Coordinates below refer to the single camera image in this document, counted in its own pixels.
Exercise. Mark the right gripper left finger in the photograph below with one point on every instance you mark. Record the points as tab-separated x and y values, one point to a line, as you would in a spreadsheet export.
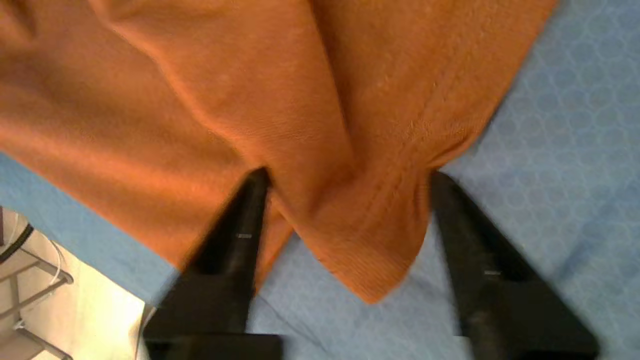
225	280

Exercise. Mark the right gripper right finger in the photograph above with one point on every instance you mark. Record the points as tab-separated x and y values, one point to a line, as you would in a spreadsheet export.
500	310

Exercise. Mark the blue bed sheet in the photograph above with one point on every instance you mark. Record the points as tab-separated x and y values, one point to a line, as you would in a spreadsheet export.
575	150

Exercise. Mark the grey metal frame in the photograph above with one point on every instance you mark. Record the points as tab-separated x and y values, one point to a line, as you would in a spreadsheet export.
30	295

